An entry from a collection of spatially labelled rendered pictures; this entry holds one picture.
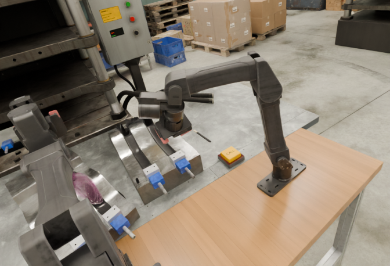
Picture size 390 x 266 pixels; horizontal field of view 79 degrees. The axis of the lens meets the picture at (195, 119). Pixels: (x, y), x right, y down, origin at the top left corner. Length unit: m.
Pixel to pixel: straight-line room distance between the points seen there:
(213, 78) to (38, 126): 0.41
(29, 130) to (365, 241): 1.74
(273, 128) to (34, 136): 0.62
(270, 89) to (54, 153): 0.52
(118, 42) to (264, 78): 1.10
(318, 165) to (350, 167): 0.10
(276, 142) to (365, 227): 1.20
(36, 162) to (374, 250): 1.70
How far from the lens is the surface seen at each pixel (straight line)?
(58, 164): 0.51
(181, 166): 0.86
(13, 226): 1.18
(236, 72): 0.63
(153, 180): 0.85
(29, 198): 1.13
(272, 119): 0.74
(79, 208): 0.38
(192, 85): 0.62
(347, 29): 4.67
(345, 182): 0.97
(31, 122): 0.59
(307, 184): 0.93
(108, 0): 1.54
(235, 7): 4.63
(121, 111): 1.53
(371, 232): 1.88
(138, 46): 1.60
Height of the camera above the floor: 1.48
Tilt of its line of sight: 32 degrees down
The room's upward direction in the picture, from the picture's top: 12 degrees counter-clockwise
